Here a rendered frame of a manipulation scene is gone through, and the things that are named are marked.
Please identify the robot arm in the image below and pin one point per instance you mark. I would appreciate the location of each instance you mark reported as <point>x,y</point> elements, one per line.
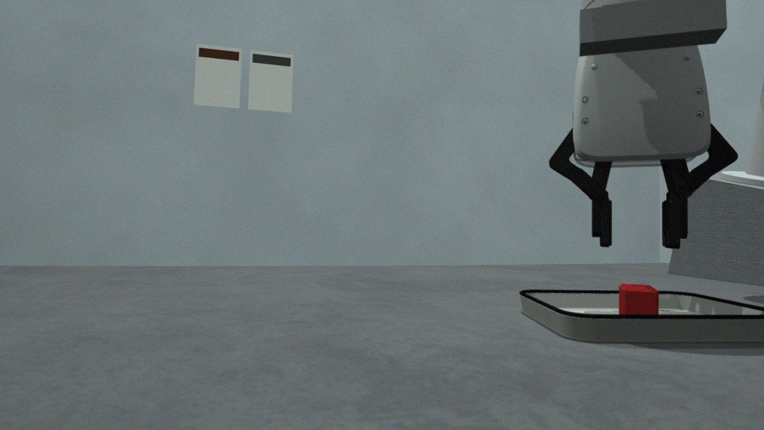
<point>618,26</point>

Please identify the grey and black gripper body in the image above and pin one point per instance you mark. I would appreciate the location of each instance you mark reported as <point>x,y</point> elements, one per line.
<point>650,104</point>

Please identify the red block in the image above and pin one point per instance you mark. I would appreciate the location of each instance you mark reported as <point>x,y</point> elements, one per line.
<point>638,299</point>

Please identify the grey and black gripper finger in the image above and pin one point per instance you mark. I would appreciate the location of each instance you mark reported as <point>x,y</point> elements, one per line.
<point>681,184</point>
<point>594,187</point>

